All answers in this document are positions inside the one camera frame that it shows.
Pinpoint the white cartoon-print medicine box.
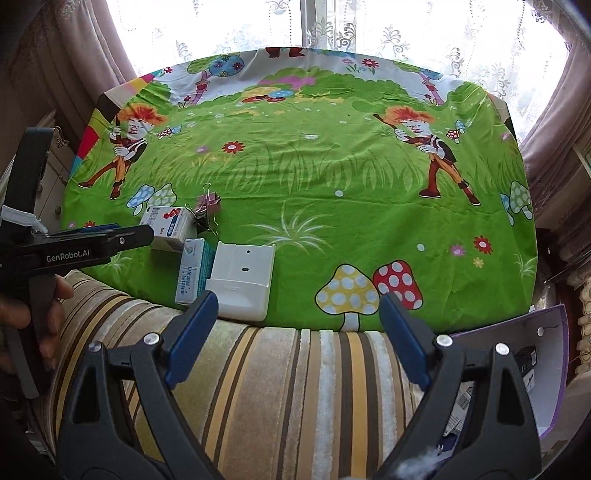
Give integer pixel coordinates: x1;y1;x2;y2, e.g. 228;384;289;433
139;206;194;253

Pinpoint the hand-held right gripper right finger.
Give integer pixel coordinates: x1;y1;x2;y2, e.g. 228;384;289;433
379;293;542;480

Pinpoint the teal and white medicine box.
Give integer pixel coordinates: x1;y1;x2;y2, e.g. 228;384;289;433
174;237;218;306

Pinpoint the green cartoon printed cloth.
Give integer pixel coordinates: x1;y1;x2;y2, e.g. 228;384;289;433
65;46;537;334

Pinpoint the purple cardboard box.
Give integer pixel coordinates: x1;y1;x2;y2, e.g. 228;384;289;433
434;304;570;455

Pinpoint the small black box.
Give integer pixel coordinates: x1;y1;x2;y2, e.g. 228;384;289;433
512;348;539;393

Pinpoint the pink patterned heavy curtain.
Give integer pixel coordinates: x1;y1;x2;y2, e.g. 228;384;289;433
517;28;591;195
28;0;139;116

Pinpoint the black binder clip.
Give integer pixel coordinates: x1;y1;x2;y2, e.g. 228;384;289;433
185;203;220;241

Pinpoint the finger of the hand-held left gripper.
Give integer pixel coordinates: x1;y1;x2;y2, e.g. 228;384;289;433
108;224;155;259
69;223;122;234

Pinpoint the white plastic device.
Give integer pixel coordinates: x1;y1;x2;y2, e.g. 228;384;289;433
204;241;277;322

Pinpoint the white and blue box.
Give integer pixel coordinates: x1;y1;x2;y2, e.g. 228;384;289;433
443;381;476;437

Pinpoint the person's left hand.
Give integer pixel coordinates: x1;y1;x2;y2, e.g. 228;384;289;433
0;273;75;376

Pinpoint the pink binder clip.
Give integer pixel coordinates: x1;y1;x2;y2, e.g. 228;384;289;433
196;183;222;217

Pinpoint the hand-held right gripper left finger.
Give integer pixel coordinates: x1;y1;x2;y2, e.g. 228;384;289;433
55;291;220;480

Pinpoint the white lace curtain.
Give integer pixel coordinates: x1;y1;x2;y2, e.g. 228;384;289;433
106;0;573;116

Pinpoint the white cabinet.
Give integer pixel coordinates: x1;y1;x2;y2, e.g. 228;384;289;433
34;111;93;232

